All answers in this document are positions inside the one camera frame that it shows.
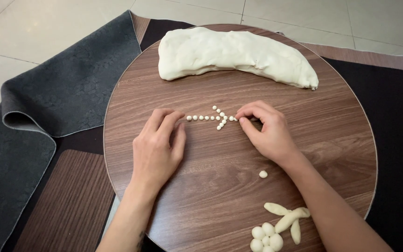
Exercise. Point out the medium white dough ball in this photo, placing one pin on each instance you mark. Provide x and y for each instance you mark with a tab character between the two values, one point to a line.
263	174

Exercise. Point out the cluster of round dough lumps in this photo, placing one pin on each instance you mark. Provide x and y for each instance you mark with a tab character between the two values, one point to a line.
267	238

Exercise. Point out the person's left hand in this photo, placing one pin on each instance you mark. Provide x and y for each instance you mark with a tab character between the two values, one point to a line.
152	157

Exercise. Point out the person's right hand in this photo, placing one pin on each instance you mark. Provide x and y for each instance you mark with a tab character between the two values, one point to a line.
275	136

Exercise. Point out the white dough leaf piece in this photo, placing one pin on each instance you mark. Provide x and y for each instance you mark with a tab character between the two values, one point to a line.
290	219
295	231
276	209

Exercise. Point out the arrow of small dough beads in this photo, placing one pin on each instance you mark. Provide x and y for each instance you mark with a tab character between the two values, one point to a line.
206	118

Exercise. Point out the black and brown carpet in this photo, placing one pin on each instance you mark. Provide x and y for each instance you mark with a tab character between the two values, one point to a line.
390	140

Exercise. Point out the round wooden table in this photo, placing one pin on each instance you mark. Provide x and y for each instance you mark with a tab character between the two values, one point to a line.
222	189

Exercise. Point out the large white dough lump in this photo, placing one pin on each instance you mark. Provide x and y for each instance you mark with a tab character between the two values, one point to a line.
229	52

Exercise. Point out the dark grey mat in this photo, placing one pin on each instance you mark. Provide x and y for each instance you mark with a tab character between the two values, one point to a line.
47	105

